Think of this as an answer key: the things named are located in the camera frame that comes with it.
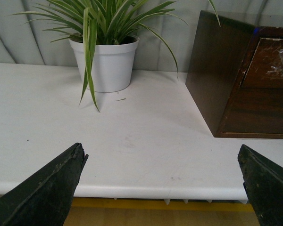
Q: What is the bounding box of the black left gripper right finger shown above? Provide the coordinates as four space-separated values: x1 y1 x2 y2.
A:
238 145 283 226

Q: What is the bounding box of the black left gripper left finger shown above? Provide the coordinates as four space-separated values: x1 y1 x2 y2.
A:
0 143 88 226

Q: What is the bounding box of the wooden drawer front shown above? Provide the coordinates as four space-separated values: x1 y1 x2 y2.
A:
241 37 283 89

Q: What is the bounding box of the dark wooden drawer cabinet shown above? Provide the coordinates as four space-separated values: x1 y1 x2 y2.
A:
186 10 283 139

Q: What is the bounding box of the white plastic plant pot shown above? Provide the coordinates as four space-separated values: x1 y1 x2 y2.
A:
68 35 140 93

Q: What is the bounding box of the green striped spider plant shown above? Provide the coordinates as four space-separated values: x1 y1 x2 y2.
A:
10 0 221 113

